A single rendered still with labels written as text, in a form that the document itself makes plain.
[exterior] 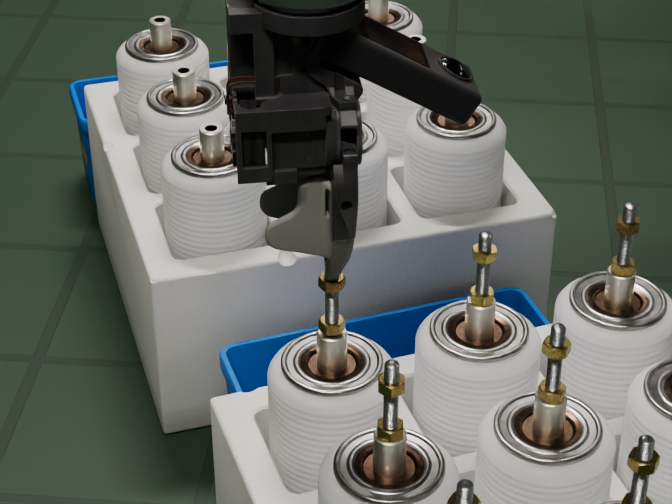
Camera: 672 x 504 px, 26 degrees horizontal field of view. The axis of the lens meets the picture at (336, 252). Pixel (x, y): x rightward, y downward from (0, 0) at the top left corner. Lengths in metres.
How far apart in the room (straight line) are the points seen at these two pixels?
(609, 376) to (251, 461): 0.28
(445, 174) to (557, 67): 0.72
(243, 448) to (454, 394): 0.16
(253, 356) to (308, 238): 0.36
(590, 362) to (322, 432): 0.22
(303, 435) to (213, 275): 0.28
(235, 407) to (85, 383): 0.35
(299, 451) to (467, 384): 0.13
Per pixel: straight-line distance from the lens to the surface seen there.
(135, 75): 1.51
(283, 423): 1.07
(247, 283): 1.32
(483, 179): 1.38
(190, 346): 1.34
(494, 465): 1.01
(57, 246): 1.68
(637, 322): 1.14
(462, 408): 1.10
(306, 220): 0.97
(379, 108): 1.47
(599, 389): 1.15
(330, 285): 1.02
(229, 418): 1.14
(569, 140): 1.88
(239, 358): 1.32
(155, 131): 1.41
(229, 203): 1.30
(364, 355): 1.08
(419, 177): 1.38
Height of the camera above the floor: 0.92
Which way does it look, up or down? 34 degrees down
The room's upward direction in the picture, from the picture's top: straight up
